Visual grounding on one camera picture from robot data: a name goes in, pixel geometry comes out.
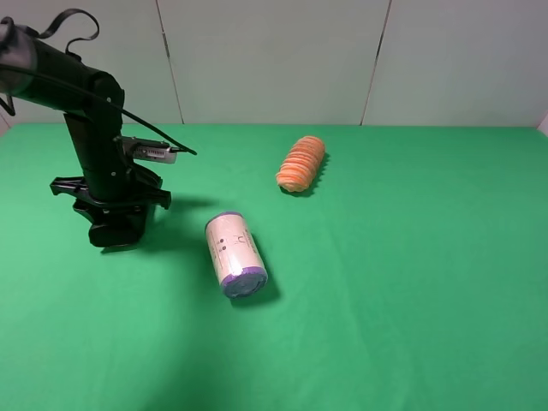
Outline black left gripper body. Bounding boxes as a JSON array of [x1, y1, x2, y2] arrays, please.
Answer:
[[50, 164, 171, 217]]

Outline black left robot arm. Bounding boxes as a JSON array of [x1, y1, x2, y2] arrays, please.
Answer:
[[1, 17, 178, 248]]

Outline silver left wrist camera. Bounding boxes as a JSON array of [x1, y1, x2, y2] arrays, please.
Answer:
[[113, 136, 182, 164]]

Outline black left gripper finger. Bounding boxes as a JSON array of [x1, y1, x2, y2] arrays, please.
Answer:
[[73, 200, 111, 247], [100, 205, 155, 247]]

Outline white purple bag roll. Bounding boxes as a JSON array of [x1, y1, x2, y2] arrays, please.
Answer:
[[205, 211, 268, 299]]

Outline black camera cable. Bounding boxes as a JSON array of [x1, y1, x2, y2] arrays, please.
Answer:
[[0, 9, 199, 157]]

